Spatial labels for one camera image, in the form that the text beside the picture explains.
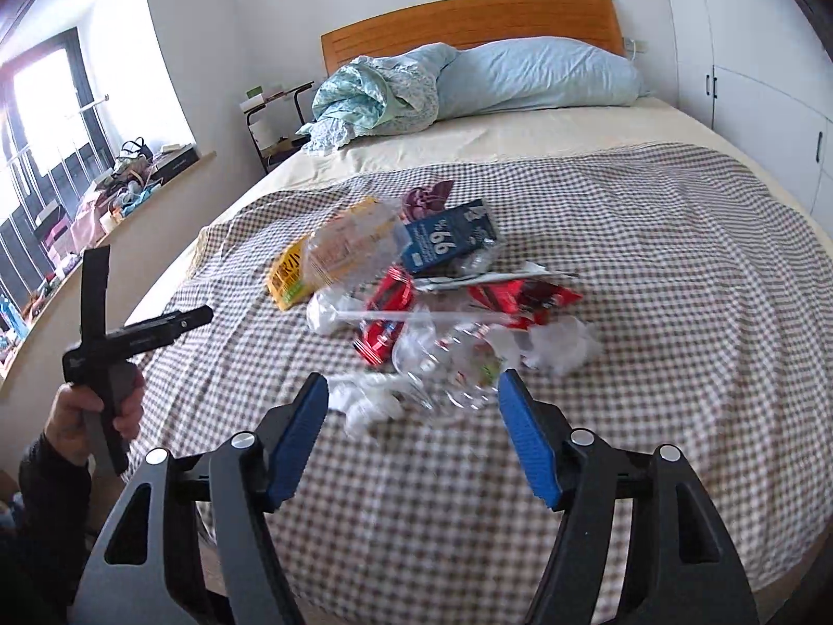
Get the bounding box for light blue pillow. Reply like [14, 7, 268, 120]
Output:
[438, 37, 647, 120]

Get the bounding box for red snack wrapper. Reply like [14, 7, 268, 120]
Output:
[355, 265, 415, 368]

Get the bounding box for clear plastic bottle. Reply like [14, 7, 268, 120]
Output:
[301, 197, 409, 289]

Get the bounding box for white wardrobe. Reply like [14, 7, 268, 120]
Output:
[669, 0, 831, 231]

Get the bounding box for checkered bed blanket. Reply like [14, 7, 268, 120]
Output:
[122, 142, 833, 625]

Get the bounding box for teal crumpled quilt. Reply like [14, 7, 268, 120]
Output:
[297, 42, 459, 153]

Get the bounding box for dark blue small carton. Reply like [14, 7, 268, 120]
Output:
[399, 199, 498, 275]

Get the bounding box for person left hand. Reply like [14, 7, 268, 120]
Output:
[44, 367, 144, 467]

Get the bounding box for red torn wrapper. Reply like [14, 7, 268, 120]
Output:
[468, 278, 583, 330]

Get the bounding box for crushed clear plastic cup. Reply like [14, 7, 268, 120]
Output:
[391, 308, 506, 414]

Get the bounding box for black window frame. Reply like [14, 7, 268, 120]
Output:
[2, 28, 115, 306]

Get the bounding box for wooden bed frame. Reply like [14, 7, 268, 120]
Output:
[321, 0, 625, 73]

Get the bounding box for purple wrapper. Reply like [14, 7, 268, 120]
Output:
[401, 179, 455, 223]

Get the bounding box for black bedside shelf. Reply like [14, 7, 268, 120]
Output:
[240, 81, 315, 173]

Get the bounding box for beige bed sheet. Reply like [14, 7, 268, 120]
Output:
[125, 96, 833, 340]

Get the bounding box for yellow snack bag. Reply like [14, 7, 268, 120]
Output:
[264, 196, 393, 312]

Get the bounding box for windowsill clutter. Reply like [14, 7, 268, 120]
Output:
[2, 137, 200, 348]

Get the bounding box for white tissue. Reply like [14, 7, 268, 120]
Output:
[488, 316, 603, 377]
[326, 372, 415, 440]
[306, 285, 364, 336]

